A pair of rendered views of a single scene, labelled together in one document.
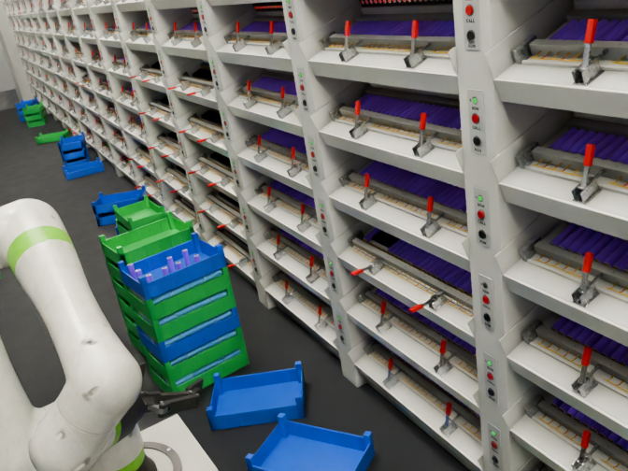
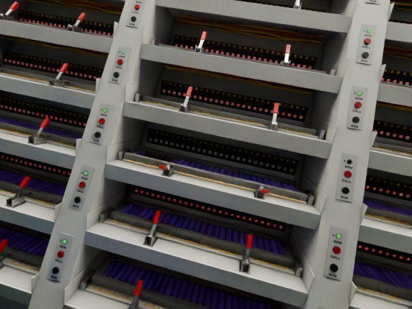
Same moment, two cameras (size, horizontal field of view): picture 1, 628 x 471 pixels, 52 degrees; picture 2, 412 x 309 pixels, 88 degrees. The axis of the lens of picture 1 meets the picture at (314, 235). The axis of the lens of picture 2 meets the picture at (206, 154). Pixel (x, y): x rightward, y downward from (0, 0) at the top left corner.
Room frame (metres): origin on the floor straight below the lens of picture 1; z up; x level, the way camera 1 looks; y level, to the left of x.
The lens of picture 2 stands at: (1.20, 0.33, 0.49)
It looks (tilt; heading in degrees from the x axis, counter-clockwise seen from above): 7 degrees up; 302
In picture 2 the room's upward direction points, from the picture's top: 13 degrees clockwise
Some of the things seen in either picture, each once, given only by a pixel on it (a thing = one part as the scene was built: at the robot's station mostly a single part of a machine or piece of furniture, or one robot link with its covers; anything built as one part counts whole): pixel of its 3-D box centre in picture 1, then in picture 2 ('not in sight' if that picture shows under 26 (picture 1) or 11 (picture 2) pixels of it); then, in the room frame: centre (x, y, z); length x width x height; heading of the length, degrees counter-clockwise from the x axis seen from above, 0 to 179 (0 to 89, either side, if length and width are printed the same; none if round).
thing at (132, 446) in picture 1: (98, 430); not in sight; (1.12, 0.51, 0.48); 0.16 x 0.13 x 0.19; 119
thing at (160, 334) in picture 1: (183, 305); not in sight; (2.02, 0.49, 0.28); 0.30 x 0.20 x 0.08; 124
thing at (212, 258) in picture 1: (172, 264); not in sight; (2.02, 0.49, 0.44); 0.30 x 0.20 x 0.08; 124
